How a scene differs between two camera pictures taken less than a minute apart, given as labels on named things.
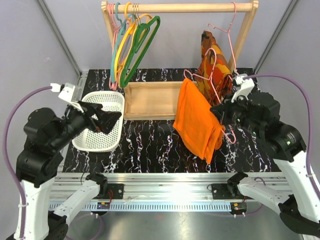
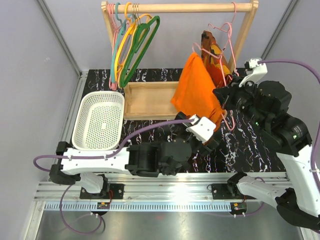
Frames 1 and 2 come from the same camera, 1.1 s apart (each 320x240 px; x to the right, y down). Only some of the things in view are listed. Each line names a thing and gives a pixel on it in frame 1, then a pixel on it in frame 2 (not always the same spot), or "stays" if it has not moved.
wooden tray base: x=151 y=100 stays
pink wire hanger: x=229 y=137 → x=220 y=55
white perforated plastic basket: x=97 y=141 stays
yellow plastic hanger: x=132 y=23 stays
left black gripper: x=108 y=119 → x=204 y=149
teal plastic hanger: x=123 y=25 stays
